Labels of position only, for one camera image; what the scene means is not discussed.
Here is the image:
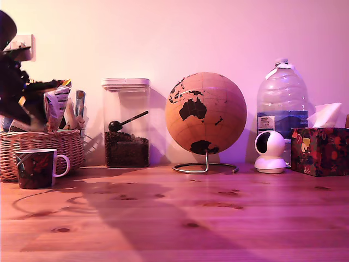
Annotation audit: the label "blue narrow sachet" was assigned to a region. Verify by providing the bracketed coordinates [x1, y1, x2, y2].
[75, 90, 87, 129]

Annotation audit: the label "coffee beans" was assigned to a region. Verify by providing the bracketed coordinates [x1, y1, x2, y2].
[105, 131, 150, 168]

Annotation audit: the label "dark patterned mug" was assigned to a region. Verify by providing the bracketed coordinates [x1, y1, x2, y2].
[14, 148, 71, 189]

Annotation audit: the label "wicker basket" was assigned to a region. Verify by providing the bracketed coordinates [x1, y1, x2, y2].
[0, 121, 85, 182]

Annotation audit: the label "black scoop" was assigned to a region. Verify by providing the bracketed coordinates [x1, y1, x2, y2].
[108, 110, 149, 133]

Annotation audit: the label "pale grey camera box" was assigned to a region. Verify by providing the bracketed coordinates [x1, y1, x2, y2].
[3, 45, 32, 62]

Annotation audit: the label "large clear water bottle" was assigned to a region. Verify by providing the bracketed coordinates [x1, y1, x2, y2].
[256, 57, 309, 164]

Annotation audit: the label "cork globe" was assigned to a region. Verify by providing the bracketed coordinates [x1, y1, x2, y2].
[165, 72, 248, 156]

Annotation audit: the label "clear jar with white lid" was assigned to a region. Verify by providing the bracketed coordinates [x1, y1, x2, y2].
[101, 78, 151, 168]

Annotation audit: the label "small white round camera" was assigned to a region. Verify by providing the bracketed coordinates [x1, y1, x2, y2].
[254, 130, 287, 174]

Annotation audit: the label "white tissue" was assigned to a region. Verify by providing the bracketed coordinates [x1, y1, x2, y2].
[306, 102, 343, 128]

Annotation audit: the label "tan paper sachet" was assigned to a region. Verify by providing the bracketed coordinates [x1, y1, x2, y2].
[65, 97, 81, 130]

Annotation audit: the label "grey printed packet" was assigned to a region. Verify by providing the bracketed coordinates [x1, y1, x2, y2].
[8, 119, 32, 133]

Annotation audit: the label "white striped packet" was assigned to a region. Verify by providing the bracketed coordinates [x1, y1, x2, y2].
[43, 79, 73, 132]

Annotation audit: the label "metal globe stand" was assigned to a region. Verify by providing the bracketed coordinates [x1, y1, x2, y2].
[172, 149, 240, 174]

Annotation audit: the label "floral tissue box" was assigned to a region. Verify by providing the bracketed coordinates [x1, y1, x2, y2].
[290, 127, 349, 177]

